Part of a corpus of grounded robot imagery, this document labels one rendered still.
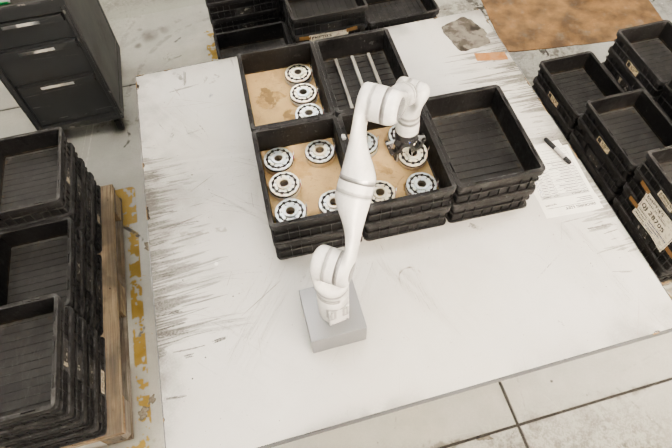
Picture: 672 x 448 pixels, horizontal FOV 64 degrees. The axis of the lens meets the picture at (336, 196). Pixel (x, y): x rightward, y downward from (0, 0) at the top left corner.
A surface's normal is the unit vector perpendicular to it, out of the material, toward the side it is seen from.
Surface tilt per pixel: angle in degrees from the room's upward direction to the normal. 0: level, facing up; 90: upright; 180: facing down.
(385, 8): 0
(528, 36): 0
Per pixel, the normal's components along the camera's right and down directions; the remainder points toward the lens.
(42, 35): 0.26, 0.80
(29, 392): -0.02, -0.56
